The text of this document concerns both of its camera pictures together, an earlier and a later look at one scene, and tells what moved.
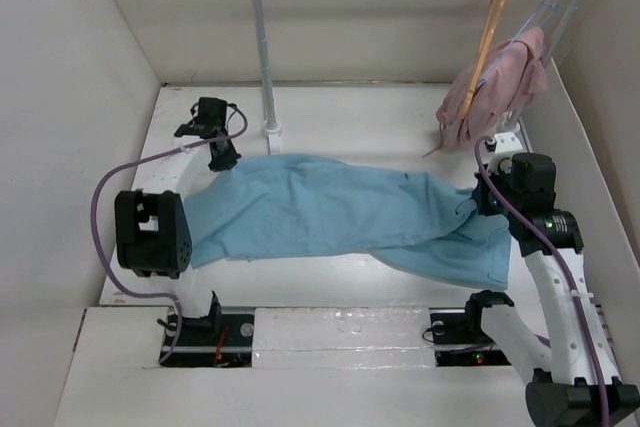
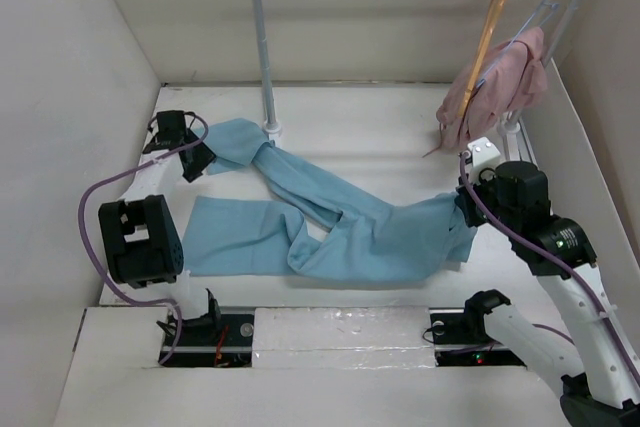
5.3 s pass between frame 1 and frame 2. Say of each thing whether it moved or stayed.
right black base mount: stayed
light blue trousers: moved
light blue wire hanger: stayed
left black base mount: stayed
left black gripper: moved
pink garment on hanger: stayed
